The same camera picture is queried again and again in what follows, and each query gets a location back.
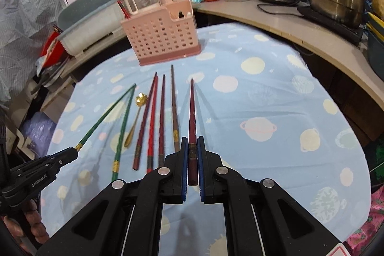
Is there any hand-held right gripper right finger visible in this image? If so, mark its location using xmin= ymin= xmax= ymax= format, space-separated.
xmin=196 ymin=136 xmax=342 ymax=256

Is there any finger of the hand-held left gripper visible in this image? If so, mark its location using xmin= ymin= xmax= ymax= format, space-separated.
xmin=45 ymin=147 xmax=79 ymax=168

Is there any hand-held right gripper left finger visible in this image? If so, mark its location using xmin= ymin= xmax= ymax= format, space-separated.
xmin=36 ymin=136 xmax=189 ymax=256

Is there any green chopstick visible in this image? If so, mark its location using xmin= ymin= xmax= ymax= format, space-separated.
xmin=112 ymin=87 xmax=134 ymax=183
xmin=76 ymin=83 xmax=137 ymax=152

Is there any bright red chopstick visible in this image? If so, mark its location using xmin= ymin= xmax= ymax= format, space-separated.
xmin=146 ymin=83 xmax=158 ymax=174

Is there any brown chopstick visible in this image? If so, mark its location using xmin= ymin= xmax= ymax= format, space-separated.
xmin=170 ymin=65 xmax=181 ymax=153

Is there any pink plastic utensil basket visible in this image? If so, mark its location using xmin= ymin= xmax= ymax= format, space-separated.
xmin=120 ymin=0 xmax=201 ymax=66

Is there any person's left hand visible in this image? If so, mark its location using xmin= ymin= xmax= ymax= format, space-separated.
xmin=6 ymin=199 xmax=50 ymax=250

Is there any blue plastic bag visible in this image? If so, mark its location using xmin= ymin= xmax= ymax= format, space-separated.
xmin=22 ymin=112 xmax=56 ymax=151

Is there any gold spoon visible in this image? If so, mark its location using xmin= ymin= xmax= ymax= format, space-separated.
xmin=124 ymin=94 xmax=146 ymax=149

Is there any grey-blue dish drainer box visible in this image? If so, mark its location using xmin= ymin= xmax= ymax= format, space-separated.
xmin=57 ymin=0 xmax=125 ymax=57

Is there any grey striped cloth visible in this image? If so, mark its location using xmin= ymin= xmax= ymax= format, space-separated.
xmin=0 ymin=0 xmax=65 ymax=113

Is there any pink floral cloth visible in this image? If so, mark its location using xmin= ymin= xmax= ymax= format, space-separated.
xmin=345 ymin=184 xmax=384 ymax=256

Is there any black induction cooker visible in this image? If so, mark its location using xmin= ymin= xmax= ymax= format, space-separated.
xmin=297 ymin=4 xmax=365 ymax=47

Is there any dark blue basin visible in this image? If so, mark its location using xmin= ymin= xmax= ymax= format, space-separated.
xmin=364 ymin=28 xmax=384 ymax=83

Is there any black power cable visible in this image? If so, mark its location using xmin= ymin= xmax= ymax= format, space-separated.
xmin=257 ymin=3 xmax=303 ymax=17

